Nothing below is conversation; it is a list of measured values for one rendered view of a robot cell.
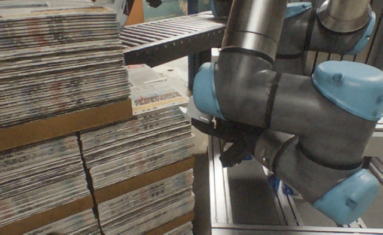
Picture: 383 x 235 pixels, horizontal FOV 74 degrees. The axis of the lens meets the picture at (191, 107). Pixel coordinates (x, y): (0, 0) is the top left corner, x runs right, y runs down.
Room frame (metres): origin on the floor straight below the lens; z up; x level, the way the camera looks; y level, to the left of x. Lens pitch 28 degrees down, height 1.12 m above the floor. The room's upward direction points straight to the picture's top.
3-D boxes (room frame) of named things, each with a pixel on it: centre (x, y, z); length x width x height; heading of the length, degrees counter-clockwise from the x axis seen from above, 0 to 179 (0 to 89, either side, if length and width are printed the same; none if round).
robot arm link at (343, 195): (0.26, -0.18, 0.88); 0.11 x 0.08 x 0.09; 31
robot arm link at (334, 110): (0.27, -0.16, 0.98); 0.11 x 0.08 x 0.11; 64
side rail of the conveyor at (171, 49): (1.69, -0.08, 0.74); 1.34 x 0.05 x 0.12; 141
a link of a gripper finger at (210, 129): (0.43, -0.04, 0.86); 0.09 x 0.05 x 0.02; 57
